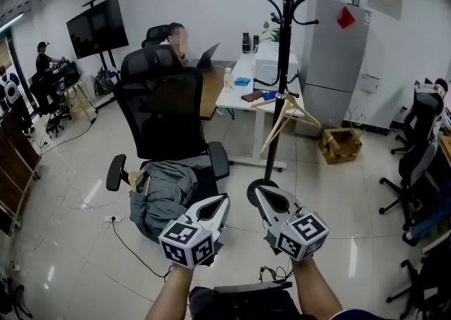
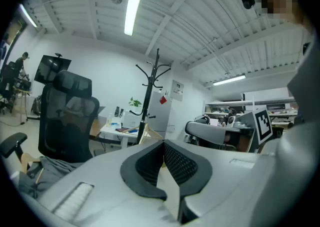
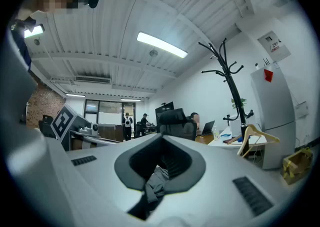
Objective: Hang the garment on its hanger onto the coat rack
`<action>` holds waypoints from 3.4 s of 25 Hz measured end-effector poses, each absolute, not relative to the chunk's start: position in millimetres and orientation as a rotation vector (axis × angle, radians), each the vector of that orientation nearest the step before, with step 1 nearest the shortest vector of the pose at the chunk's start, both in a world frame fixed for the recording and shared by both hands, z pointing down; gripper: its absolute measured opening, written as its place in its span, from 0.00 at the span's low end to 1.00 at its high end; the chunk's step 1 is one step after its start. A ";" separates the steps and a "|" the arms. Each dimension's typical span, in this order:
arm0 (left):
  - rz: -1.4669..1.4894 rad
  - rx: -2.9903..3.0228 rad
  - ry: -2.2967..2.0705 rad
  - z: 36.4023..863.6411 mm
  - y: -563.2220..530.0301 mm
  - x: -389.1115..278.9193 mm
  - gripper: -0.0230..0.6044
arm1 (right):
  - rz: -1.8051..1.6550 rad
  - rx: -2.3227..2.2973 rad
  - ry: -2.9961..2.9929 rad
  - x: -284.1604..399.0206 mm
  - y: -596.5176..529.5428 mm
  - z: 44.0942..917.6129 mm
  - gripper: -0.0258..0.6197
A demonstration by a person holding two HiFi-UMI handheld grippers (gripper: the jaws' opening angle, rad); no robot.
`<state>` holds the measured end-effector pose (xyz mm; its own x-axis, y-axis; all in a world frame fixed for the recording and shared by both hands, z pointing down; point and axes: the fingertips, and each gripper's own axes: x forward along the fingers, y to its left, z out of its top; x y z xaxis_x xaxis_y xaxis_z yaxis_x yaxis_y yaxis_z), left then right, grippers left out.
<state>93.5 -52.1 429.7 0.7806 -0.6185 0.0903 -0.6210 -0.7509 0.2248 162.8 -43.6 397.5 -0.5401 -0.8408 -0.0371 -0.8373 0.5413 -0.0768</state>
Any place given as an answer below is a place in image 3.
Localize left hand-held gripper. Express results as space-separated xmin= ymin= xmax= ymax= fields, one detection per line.
xmin=51 ymin=104 xmax=121 ymax=145

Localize green potted plant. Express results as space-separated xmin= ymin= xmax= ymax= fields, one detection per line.
xmin=231 ymin=97 xmax=248 ymax=110

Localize wooden clothes hanger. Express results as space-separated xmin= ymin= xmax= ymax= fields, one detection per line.
xmin=226 ymin=123 xmax=281 ymax=158

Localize ceiling air conditioner vent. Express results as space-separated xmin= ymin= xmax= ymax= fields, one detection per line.
xmin=74 ymin=75 xmax=112 ymax=84

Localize cardboard box with yellow tape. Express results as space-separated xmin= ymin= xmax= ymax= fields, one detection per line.
xmin=282 ymin=147 xmax=313 ymax=186

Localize white desktop appliance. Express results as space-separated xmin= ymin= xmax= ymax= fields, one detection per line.
xmin=228 ymin=114 xmax=247 ymax=138

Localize black coat rack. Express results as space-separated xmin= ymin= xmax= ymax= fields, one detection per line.
xmin=198 ymin=37 xmax=255 ymax=137

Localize gray electrical panel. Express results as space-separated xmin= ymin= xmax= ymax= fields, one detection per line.
xmin=257 ymin=30 xmax=292 ymax=62

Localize white wall box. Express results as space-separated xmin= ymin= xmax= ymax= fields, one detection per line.
xmin=294 ymin=100 xmax=310 ymax=118

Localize white desk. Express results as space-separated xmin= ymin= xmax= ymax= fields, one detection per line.
xmin=207 ymin=125 xmax=267 ymax=169

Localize silver refrigerator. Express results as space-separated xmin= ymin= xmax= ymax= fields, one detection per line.
xmin=250 ymin=63 xmax=297 ymax=171

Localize black laptop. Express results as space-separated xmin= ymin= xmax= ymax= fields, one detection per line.
xmin=201 ymin=120 xmax=216 ymax=136

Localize person's navy shirt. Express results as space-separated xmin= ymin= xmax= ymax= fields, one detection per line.
xmin=11 ymin=20 xmax=33 ymax=72

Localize red paper decoration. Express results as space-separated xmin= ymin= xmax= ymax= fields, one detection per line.
xmin=263 ymin=68 xmax=275 ymax=83

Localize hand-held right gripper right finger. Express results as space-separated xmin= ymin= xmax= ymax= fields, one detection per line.
xmin=147 ymin=134 xmax=296 ymax=227

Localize black television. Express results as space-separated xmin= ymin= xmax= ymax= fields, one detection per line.
xmin=154 ymin=101 xmax=175 ymax=124

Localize small black chair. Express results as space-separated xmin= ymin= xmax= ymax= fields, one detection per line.
xmin=38 ymin=114 xmax=57 ymax=139

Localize dark framed window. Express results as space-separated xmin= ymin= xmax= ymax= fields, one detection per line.
xmin=84 ymin=99 xmax=137 ymax=124

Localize brown cabinets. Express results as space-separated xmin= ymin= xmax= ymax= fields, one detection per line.
xmin=97 ymin=123 xmax=125 ymax=143

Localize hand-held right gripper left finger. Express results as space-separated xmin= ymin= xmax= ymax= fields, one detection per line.
xmin=49 ymin=133 xmax=165 ymax=227

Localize large black mesh office chair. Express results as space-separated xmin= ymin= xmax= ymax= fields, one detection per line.
xmin=156 ymin=107 xmax=198 ymax=142

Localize dark grey garment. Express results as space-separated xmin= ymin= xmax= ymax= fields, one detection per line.
xmin=143 ymin=164 xmax=171 ymax=212

